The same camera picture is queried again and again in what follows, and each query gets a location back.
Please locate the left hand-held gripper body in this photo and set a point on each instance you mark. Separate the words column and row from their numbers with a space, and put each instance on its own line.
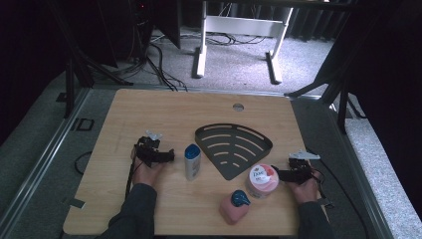
column 147, row 151

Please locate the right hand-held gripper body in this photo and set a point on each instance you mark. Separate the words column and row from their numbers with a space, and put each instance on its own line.
column 300, row 171

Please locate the pink cream jar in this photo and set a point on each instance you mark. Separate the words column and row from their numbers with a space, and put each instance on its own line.
column 262, row 181

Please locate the white bottle with blue cap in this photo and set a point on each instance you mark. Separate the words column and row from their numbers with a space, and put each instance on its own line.
column 192, row 164

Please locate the black slotted corner rack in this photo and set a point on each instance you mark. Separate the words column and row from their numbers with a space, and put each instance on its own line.
column 232, row 146

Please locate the pink bottle with blue cap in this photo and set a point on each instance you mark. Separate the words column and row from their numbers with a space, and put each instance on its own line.
column 232, row 209

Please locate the person's right hand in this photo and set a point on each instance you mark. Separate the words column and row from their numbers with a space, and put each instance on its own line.
column 307, row 192

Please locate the person's left hand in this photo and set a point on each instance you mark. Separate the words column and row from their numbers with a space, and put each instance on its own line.
column 146, row 174

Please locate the black metal stand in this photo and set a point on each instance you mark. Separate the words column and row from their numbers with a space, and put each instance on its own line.
column 343, row 106
column 69, row 83

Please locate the grey tape piece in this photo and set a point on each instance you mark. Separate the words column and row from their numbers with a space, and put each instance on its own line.
column 73, row 202

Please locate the dark computer tower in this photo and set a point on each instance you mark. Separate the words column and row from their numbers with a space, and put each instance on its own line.
column 129, row 30

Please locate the dark curtain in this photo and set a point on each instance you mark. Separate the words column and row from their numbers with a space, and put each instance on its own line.
column 312, row 23

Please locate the aluminium floor rail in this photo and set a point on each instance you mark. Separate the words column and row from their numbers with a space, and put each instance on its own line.
column 49, row 146
column 361, row 179

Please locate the white desk frame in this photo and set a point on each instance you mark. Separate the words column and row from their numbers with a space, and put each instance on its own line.
column 245, row 26

